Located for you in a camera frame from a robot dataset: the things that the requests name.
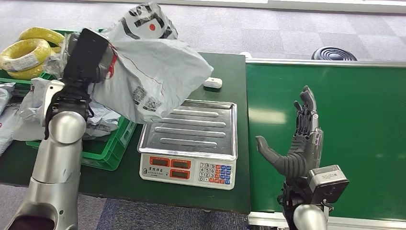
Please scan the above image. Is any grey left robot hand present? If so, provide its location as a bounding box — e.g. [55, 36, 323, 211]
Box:
[62, 28, 118, 86]

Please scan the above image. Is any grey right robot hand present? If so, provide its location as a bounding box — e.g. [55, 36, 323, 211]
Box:
[255, 85, 324, 178]

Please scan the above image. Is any grey mailer bag black logo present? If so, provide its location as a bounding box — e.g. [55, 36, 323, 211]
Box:
[44, 2, 214, 125]

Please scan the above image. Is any green conveyor belt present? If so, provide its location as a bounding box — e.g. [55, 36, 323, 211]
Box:
[246, 63, 406, 222]

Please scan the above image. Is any crumpled grey mailer red print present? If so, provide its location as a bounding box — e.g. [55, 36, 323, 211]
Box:
[19, 78, 122, 140]

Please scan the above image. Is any green crate holding yellow coils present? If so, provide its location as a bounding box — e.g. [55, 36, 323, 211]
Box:
[0, 29, 80, 92]

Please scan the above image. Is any small grey mailer bag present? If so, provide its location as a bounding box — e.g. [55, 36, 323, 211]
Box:
[0, 82, 16, 116]

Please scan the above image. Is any flat grey mailer bag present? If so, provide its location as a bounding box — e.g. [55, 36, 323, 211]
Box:
[12, 119, 46, 142]
[0, 106, 20, 156]

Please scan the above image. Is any large green plastic crate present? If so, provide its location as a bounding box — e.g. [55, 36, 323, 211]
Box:
[25, 115, 137, 172]

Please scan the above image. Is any white electronic scale steel tray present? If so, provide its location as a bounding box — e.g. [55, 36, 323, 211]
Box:
[137, 99, 238, 190]

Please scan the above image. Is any black ribbed round base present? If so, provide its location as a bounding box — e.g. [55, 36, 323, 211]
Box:
[311, 46, 358, 61]

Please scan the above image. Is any small white plastic case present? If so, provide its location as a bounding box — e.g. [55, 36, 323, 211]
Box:
[203, 77, 223, 89]

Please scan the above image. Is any dark green table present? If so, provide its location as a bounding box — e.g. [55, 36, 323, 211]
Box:
[0, 52, 252, 215]

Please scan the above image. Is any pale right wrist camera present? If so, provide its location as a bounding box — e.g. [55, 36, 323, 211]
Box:
[307, 165, 350, 205]

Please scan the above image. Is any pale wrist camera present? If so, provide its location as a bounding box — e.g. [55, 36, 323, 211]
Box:
[307, 165, 350, 205]
[40, 79, 66, 126]

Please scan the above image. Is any plain yellow cable coil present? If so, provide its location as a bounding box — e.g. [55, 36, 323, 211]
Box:
[19, 27, 66, 46]
[7, 47, 61, 81]

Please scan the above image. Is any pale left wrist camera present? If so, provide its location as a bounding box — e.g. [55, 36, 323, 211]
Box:
[40, 79, 66, 126]

